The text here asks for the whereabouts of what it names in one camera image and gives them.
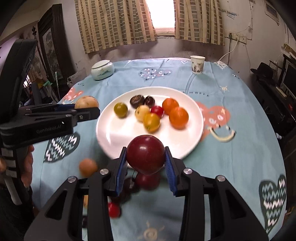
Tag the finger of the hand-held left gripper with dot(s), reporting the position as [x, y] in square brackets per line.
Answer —
[66, 107]
[89, 113]

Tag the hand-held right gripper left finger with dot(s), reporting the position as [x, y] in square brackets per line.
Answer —
[121, 171]

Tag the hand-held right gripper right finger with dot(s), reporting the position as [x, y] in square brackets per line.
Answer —
[170, 171]

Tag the striped pepino melon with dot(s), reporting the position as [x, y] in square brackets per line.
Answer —
[86, 102]

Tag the large dark red plum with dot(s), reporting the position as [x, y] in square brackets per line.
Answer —
[146, 154]

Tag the white plate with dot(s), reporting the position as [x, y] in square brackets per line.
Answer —
[111, 134]

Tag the yellow-green round fruit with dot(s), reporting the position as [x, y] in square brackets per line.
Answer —
[120, 110]

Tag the red cherry tomato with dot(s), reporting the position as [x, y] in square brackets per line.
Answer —
[114, 209]
[157, 111]

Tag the dark brown mangosteen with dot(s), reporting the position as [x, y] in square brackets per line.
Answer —
[137, 101]

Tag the pale yellow round fruit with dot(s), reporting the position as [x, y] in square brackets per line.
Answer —
[141, 113]

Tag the orange-yellow smooth fruit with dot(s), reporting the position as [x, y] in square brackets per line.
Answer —
[151, 122]

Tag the mandarin orange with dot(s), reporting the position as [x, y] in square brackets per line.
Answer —
[170, 105]
[178, 117]

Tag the dark cherry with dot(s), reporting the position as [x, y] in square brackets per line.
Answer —
[149, 101]

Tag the person's left hand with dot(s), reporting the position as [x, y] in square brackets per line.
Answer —
[28, 164]

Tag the clear plastic bag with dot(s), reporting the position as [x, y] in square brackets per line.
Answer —
[74, 78]

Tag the white ceramic lidded jar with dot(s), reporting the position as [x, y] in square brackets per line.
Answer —
[103, 69]

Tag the light blue printed tablecloth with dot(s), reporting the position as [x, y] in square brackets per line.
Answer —
[231, 162]

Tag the striped checkered curtain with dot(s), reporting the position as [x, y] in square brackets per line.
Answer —
[198, 20]
[115, 23]

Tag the printed paper cup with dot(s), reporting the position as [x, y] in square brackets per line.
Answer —
[197, 64]

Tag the bright window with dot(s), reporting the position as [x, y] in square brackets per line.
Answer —
[163, 16]

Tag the black desk rack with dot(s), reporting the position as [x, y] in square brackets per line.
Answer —
[277, 104]

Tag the black hat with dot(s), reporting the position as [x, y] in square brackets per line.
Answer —
[262, 70]

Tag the computer monitor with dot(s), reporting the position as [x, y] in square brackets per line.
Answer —
[290, 78]

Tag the dark framed wall picture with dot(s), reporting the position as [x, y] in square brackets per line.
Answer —
[50, 46]

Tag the white wall power socket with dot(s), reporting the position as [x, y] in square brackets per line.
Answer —
[237, 37]

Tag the white wall panel box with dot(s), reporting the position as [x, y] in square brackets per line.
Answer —
[270, 10]

